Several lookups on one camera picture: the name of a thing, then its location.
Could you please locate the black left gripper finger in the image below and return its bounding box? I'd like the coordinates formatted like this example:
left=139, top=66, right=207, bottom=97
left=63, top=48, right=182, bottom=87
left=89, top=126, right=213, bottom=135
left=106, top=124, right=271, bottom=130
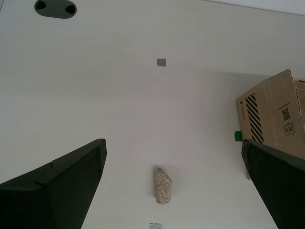
left=0, top=138, right=107, bottom=229
left=241, top=139, right=305, bottom=229

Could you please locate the brown cardboard box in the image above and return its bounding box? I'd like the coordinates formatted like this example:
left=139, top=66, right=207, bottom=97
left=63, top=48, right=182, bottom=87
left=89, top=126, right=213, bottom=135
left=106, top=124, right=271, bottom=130
left=235, top=69, right=305, bottom=179

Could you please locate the black oval table grommet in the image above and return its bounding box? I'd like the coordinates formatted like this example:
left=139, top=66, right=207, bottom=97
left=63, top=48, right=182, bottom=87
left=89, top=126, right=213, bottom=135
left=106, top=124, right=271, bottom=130
left=34, top=0, right=77, bottom=19

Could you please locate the speckled beige rock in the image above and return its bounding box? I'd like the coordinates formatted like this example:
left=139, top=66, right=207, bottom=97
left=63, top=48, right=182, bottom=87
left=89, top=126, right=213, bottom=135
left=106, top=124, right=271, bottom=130
left=152, top=167, right=173, bottom=205

